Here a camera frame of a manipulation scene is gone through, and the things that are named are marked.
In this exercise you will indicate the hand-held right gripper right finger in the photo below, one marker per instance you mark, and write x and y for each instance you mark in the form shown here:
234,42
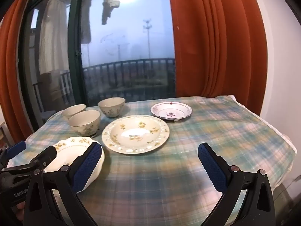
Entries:
211,169

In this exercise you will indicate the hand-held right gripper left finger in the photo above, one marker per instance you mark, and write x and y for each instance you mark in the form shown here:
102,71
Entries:
87,167

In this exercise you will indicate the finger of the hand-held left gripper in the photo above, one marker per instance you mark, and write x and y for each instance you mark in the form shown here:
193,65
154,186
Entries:
47,155
15,148

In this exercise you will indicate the scalloped white floral plate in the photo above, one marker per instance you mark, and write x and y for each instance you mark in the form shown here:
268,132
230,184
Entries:
68,150

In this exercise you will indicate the cream floral bowl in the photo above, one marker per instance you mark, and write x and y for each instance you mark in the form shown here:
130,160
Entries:
110,106
84,121
73,110

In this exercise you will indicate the plaid tablecloth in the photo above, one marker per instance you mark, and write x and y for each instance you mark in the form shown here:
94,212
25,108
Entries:
176,164

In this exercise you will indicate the grey balcony stool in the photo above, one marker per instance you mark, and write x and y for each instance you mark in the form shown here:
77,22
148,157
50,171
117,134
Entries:
47,114

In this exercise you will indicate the large pierced-rim floral plate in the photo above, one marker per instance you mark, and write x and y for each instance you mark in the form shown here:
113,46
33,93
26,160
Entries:
134,134

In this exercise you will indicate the stack of balcony cardboard boxes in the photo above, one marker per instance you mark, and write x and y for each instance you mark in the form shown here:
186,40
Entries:
50,84

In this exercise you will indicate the small white red-patterned plate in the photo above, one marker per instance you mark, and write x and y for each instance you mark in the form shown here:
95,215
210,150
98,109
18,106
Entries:
170,110

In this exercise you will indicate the orange curtain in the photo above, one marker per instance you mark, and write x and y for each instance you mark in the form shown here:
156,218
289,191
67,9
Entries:
9,75
211,40

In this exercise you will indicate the black balcony railing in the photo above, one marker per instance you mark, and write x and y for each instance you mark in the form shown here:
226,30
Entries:
129,70

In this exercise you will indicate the white hanging garment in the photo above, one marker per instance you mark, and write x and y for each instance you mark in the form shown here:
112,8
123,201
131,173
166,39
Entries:
53,33

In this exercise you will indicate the utility pole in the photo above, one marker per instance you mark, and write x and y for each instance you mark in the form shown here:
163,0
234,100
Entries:
148,42

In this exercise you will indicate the grey hanging garment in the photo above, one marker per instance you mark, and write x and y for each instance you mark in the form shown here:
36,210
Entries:
107,9

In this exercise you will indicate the green window frame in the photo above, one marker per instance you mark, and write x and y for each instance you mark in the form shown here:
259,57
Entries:
75,51

